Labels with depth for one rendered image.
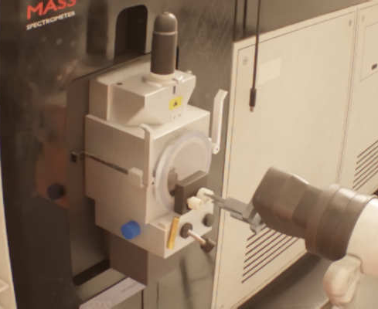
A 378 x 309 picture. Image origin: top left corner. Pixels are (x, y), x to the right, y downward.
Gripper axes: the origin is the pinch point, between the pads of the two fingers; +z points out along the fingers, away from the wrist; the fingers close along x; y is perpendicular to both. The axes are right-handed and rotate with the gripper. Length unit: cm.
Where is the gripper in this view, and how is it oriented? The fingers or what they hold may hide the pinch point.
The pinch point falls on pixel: (207, 197)
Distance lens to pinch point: 82.4
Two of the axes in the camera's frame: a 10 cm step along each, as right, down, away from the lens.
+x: -3.4, -4.9, -8.0
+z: -8.0, -3.0, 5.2
